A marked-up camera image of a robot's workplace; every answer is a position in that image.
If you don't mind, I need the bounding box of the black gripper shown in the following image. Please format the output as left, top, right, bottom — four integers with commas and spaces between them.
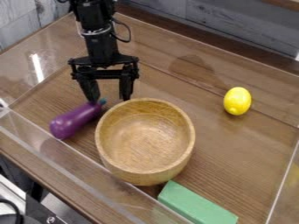
68, 31, 138, 103

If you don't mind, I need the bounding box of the yellow toy lemon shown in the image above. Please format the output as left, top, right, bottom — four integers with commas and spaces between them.
222, 87, 252, 116

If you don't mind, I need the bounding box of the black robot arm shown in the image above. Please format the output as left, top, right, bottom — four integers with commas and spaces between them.
57, 0, 138, 103

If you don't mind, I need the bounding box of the green foam block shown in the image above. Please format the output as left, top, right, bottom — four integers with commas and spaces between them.
157, 180, 239, 224

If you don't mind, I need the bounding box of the brown wooden bowl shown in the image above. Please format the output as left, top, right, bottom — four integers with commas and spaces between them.
94, 98, 196, 186

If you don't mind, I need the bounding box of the purple toy eggplant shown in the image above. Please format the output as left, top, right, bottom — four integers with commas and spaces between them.
49, 98, 106, 139

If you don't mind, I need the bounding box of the black cable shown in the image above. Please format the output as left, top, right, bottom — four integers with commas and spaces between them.
109, 17, 132, 44

